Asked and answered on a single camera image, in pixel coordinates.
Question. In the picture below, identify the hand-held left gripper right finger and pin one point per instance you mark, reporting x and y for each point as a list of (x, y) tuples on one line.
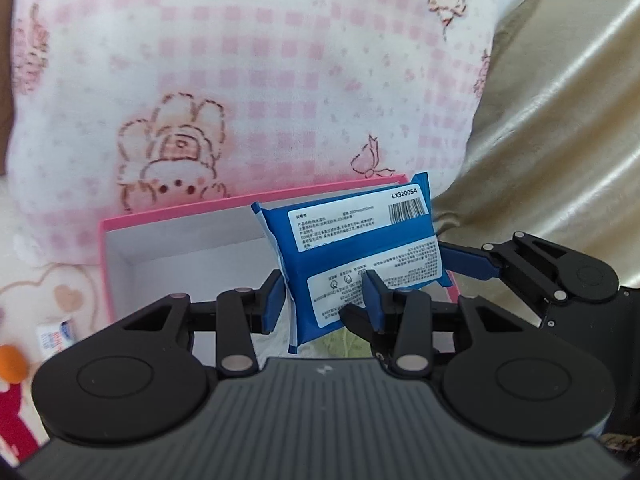
[(372, 300)]

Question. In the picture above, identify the red bear printed blanket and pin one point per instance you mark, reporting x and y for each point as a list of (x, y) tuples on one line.
[(60, 290)]

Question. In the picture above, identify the brown headboard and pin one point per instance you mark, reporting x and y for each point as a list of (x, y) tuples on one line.
[(4, 85)]

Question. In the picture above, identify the pale green object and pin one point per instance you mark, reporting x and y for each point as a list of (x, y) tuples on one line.
[(345, 347)]

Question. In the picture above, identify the white tissue pack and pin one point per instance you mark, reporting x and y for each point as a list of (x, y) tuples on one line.
[(55, 335)]

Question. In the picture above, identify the blue wet wipes pack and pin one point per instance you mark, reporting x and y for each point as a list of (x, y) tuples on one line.
[(350, 230)]

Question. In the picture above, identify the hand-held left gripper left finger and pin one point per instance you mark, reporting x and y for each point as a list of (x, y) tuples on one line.
[(272, 305)]

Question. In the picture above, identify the pink cardboard box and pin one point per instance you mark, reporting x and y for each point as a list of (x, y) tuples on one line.
[(175, 240)]

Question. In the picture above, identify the gold satin cloth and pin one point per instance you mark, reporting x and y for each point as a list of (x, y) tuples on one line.
[(565, 110)]

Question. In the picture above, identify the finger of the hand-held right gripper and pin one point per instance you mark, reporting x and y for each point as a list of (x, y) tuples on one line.
[(360, 322), (465, 260)]

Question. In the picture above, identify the orange makeup sponge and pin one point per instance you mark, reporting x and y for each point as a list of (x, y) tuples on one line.
[(11, 362)]

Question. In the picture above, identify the pink checked pillow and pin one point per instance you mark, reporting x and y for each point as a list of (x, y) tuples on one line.
[(275, 85)]

